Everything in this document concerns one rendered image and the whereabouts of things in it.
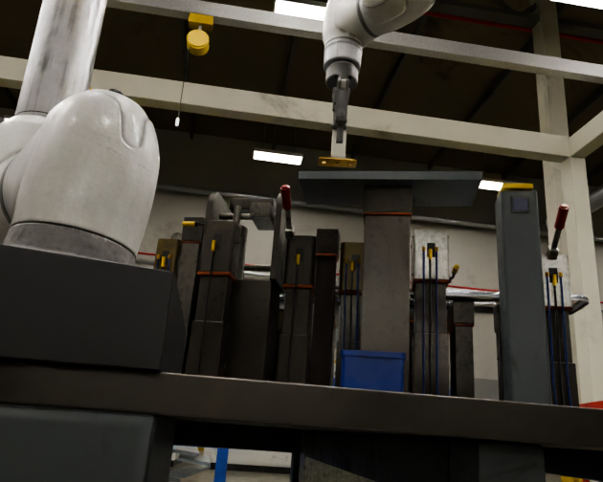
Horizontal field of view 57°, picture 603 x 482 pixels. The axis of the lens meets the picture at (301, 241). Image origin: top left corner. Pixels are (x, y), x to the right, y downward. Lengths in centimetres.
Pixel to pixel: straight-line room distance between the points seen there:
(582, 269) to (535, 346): 439
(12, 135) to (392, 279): 70
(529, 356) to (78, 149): 83
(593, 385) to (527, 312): 420
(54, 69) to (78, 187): 35
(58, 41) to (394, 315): 76
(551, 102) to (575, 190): 433
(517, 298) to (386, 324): 25
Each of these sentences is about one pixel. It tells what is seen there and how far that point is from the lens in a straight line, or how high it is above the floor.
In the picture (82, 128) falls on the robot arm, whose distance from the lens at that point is 74.
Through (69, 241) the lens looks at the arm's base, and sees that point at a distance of 68.
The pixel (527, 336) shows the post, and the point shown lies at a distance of 112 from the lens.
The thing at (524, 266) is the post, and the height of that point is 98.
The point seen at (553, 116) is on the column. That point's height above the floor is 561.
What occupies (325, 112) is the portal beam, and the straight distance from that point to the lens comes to 517.
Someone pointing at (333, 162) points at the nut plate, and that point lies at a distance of 124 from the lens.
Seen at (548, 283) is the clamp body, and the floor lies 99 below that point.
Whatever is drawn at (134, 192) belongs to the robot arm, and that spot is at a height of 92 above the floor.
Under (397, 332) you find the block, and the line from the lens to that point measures 108.
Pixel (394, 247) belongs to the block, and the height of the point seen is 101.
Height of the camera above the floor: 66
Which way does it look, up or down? 19 degrees up
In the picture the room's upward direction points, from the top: 4 degrees clockwise
